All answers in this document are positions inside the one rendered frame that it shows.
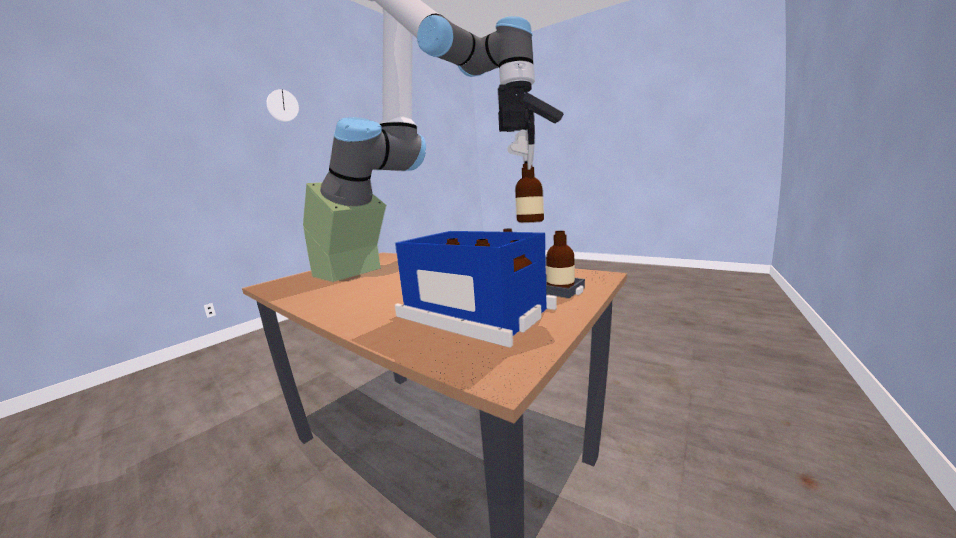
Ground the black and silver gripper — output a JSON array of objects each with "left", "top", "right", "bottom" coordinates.
[{"left": 498, "top": 81, "right": 535, "bottom": 170}]

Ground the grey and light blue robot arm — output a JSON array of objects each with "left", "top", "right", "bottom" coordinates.
[{"left": 320, "top": 0, "right": 535, "bottom": 206}]

